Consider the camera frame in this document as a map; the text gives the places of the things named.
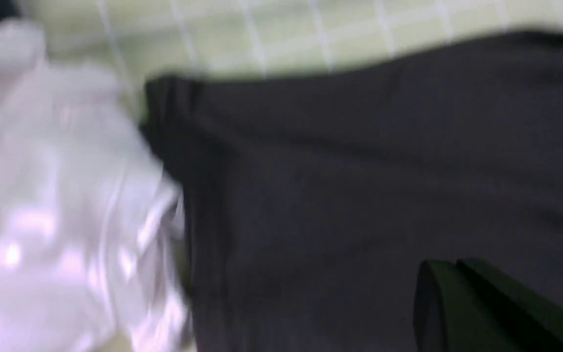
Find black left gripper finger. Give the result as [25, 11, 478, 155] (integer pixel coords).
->
[413, 259, 563, 352]

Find dark gray long-sleeved shirt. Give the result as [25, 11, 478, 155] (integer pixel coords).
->
[141, 31, 563, 352]

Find white crumpled shirt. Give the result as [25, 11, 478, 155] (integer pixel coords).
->
[0, 20, 195, 352]

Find light green checkered mat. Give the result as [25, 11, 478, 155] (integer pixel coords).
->
[18, 0, 563, 117]

